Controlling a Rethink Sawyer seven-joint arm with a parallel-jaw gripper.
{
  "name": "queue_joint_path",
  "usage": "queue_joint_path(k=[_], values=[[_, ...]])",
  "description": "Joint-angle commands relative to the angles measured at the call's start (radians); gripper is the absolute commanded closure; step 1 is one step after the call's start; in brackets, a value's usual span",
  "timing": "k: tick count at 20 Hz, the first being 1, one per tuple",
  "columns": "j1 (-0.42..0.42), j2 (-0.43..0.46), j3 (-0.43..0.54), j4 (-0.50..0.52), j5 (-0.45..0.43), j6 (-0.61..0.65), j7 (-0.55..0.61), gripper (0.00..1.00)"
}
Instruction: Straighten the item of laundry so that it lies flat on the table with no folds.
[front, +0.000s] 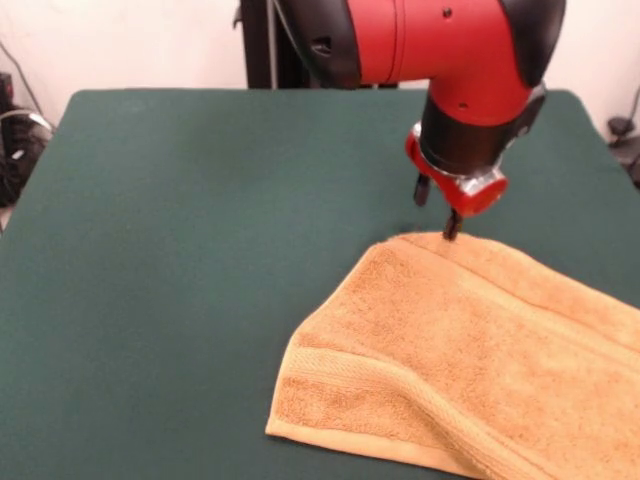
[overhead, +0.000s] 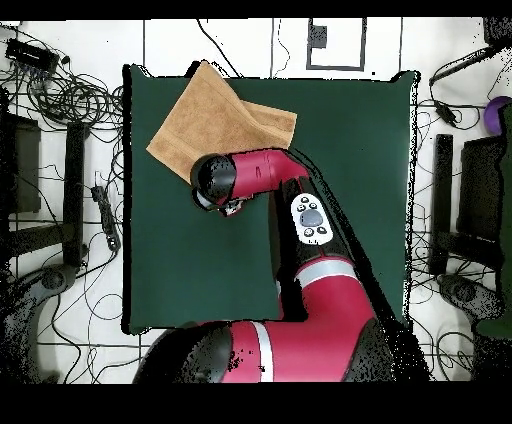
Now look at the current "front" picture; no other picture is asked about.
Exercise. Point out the dark green table cloth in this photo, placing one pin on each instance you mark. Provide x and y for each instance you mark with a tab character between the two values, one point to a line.
150	250

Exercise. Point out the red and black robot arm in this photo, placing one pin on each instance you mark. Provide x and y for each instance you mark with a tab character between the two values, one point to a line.
450	50

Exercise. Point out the tan terry towel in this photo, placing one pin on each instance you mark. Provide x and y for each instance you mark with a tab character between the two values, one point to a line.
450	350

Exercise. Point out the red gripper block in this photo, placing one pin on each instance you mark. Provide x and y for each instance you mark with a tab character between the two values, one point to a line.
475	200

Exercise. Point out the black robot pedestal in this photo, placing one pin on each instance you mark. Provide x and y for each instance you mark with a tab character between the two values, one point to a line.
257	50

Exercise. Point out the black equipment pile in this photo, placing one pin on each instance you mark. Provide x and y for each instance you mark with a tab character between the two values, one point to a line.
15	150

